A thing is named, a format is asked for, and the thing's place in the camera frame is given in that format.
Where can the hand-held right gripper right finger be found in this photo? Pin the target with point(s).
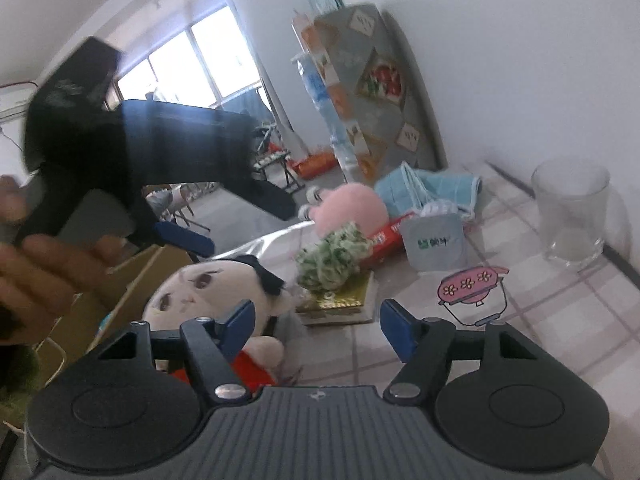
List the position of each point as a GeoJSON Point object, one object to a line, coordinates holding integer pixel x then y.
{"type": "Point", "coordinates": [397, 330]}

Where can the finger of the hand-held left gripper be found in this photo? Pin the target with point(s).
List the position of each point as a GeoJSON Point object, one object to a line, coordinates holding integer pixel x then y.
{"type": "Point", "coordinates": [187, 239]}
{"type": "Point", "coordinates": [265, 200]}

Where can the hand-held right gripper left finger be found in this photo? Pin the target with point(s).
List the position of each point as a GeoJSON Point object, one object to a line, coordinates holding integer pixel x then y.
{"type": "Point", "coordinates": [239, 327]}

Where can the black-haired plush doll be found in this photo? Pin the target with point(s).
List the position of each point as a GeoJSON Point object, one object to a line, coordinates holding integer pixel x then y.
{"type": "Point", "coordinates": [185, 290]}

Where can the gold box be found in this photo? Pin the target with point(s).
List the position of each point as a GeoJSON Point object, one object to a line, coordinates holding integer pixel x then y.
{"type": "Point", "coordinates": [345, 296]}

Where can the brown cardboard box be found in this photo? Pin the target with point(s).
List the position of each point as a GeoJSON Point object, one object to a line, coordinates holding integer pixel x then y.
{"type": "Point", "coordinates": [135, 280]}

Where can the pink plush toy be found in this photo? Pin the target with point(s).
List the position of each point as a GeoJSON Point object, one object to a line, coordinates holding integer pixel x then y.
{"type": "Point", "coordinates": [350, 205]}

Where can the green white scrunchie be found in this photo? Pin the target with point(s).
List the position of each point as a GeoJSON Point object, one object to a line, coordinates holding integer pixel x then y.
{"type": "Point", "coordinates": [330, 255]}

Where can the red packet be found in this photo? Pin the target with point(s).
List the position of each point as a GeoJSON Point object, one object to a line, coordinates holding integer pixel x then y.
{"type": "Point", "coordinates": [387, 237]}

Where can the person's left hand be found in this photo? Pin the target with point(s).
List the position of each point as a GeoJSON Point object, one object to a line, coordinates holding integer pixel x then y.
{"type": "Point", "coordinates": [40, 280]}

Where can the folding stool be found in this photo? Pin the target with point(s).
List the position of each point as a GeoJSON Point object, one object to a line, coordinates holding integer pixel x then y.
{"type": "Point", "coordinates": [272, 157]}

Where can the orange bag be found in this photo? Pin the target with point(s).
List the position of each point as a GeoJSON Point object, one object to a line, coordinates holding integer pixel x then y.
{"type": "Point", "coordinates": [317, 162]}

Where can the small bicycle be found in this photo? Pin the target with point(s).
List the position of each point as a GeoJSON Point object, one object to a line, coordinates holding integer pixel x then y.
{"type": "Point", "coordinates": [267, 135]}

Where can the small grey packet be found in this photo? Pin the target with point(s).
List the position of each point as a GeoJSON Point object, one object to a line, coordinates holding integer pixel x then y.
{"type": "Point", "coordinates": [435, 245]}

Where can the large window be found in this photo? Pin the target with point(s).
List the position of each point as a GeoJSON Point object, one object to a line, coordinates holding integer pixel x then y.
{"type": "Point", "coordinates": [215, 60]}

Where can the large blue water jug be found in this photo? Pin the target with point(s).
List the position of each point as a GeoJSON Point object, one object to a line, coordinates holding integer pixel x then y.
{"type": "Point", "coordinates": [330, 125]}

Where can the grey curtain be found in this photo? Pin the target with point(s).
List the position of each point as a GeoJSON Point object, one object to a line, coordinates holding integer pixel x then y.
{"type": "Point", "coordinates": [260, 60]}

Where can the checked tablecloth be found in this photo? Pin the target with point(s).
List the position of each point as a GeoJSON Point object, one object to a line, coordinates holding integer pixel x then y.
{"type": "Point", "coordinates": [525, 350]}

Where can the rolled patterned mat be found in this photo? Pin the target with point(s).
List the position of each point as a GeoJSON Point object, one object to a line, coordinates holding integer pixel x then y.
{"type": "Point", "coordinates": [380, 110]}

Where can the light blue towel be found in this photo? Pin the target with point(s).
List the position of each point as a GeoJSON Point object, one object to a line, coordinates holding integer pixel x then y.
{"type": "Point", "coordinates": [440, 182]}

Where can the clear glass cup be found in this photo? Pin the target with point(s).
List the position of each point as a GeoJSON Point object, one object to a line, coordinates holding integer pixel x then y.
{"type": "Point", "coordinates": [570, 210]}

